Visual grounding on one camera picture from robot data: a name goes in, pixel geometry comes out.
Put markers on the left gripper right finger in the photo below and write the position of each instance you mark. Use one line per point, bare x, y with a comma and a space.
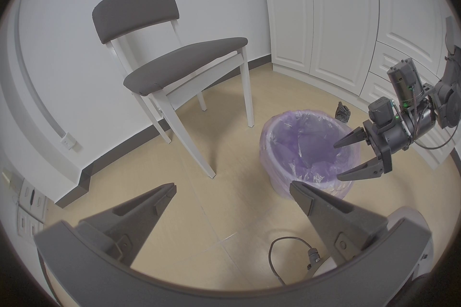
335, 226

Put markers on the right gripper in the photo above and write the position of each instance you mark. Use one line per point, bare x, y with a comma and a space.
390, 140

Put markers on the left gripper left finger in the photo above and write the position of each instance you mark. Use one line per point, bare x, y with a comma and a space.
126, 222

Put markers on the black plastic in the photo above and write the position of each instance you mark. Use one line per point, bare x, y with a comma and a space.
342, 113

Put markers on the purple plastic bag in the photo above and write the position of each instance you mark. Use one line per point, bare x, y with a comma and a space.
309, 143

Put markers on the pale grey trash bin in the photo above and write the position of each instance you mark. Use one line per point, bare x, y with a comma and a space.
277, 187

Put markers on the white power strip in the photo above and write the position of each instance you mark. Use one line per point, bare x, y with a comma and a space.
32, 199

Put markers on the white wardrobe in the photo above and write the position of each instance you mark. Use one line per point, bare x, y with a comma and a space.
324, 10

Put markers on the grey padded white chair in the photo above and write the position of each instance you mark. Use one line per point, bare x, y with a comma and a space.
180, 64

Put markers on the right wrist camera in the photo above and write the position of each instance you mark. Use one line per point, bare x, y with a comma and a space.
380, 109

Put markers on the white wall socket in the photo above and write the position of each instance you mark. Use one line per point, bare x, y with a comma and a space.
68, 142

